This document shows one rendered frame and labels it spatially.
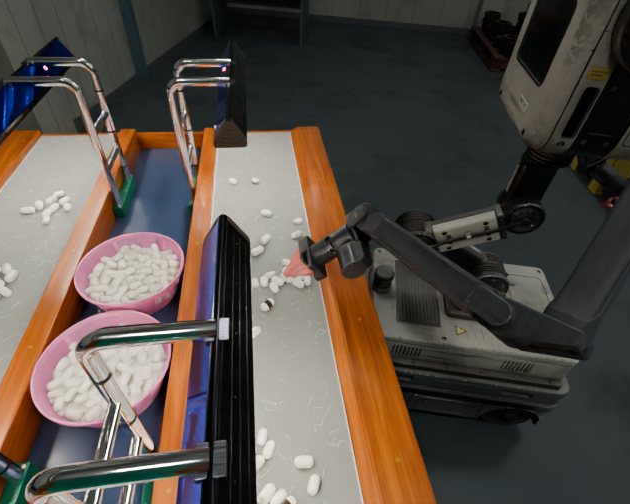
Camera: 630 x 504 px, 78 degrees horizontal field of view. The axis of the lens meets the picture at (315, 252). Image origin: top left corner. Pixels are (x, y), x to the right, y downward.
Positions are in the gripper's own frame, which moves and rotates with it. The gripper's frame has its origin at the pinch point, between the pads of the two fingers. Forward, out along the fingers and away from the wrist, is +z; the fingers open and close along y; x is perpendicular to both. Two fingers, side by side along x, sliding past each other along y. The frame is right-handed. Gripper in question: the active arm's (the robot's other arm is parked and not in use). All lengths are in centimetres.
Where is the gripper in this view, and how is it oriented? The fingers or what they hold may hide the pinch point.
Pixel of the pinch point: (287, 273)
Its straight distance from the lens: 96.6
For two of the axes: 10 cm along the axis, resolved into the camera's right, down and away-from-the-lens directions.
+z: -8.0, 5.0, 3.3
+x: 5.8, 5.3, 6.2
